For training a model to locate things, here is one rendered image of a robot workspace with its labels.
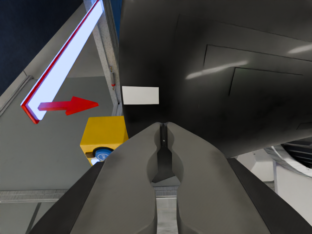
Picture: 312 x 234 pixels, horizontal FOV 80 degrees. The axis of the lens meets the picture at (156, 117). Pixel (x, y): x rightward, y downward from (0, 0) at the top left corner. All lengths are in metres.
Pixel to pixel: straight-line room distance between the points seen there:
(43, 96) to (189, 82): 0.15
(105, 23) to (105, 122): 0.23
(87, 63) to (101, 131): 1.18
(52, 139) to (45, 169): 0.19
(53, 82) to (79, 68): 1.42
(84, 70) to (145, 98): 1.49
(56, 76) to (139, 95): 0.12
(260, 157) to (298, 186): 0.32
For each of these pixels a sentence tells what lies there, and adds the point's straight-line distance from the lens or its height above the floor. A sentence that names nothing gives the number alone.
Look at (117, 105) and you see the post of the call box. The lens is 0.62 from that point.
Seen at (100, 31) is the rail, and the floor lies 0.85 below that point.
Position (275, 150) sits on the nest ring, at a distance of 0.41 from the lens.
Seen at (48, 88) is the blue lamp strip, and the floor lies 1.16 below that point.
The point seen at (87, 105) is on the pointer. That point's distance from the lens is 0.19.
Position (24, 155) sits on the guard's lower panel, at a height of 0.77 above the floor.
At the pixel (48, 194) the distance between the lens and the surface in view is 1.04.
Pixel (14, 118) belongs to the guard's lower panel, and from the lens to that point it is 1.50.
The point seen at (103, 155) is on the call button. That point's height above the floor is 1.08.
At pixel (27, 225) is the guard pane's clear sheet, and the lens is 1.03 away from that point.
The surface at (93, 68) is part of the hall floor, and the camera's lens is 1.62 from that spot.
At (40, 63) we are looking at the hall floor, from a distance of 1.76.
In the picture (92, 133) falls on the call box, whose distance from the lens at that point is 0.46.
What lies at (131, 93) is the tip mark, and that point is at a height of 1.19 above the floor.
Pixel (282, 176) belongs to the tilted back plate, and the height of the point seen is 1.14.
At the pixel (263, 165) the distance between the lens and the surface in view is 0.82.
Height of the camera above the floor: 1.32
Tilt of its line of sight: 44 degrees down
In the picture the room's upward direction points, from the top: 179 degrees clockwise
